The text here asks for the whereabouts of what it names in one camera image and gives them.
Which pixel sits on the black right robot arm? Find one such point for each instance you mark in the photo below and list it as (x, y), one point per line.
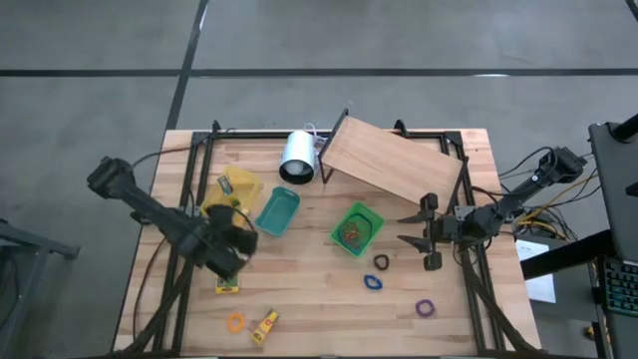
(503, 207)

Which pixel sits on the backlit keyboard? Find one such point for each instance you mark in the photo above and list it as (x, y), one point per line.
(622, 286)

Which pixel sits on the long orange-red rubber band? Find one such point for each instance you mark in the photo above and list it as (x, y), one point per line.
(349, 234)

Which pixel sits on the wooden shelf riser black legs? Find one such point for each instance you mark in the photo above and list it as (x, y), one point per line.
(394, 162)

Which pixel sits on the yellow translucent plastic bin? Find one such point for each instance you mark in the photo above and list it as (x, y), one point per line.
(246, 182)

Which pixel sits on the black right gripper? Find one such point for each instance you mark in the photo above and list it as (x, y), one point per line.
(448, 229)

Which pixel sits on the yellow green card packet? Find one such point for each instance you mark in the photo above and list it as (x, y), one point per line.
(226, 287)

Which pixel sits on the black desk bar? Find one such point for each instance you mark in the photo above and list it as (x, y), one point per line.
(563, 256)

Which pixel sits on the yellow glue tube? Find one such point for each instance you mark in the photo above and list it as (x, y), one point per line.
(265, 326)

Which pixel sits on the white cylindrical lamp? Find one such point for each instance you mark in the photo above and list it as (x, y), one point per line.
(299, 149)

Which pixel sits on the teal plastic bin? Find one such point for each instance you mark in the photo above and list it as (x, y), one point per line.
(276, 212)

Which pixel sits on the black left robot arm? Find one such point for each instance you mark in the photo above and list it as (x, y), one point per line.
(149, 212)

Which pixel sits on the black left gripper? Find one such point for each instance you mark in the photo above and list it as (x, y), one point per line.
(224, 254)

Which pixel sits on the dark grey monitor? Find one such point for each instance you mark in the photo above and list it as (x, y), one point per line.
(615, 174)

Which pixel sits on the grey metal cart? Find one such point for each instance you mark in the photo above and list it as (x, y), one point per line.
(45, 247)

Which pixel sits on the green plastic mesh basket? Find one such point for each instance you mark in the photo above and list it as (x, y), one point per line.
(336, 234)

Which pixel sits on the black aluminium table frame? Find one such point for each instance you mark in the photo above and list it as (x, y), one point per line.
(249, 134)

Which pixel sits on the white paper sheet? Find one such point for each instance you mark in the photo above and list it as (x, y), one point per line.
(541, 289)

